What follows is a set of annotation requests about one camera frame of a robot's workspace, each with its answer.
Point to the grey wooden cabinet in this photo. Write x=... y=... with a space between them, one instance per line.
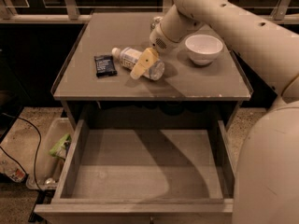
x=220 y=81

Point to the dark blue snack packet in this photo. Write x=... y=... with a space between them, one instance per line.
x=105 y=66

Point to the green snack bag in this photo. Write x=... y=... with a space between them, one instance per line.
x=60 y=149

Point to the clear plastic bottle blue label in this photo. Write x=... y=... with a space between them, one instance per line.
x=128 y=58

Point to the white ceramic bowl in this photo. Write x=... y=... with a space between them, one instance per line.
x=203 y=49

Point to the green white soda can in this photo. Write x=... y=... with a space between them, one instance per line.
x=155 y=21

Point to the clear plastic storage bin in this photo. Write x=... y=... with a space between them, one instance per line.
x=48 y=168

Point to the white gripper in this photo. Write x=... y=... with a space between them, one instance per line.
x=156 y=40

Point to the metal railing frame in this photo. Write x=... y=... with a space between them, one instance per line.
x=61 y=11

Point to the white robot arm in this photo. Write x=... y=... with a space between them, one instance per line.
x=267 y=171

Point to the open grey top drawer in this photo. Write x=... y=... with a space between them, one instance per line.
x=147 y=176

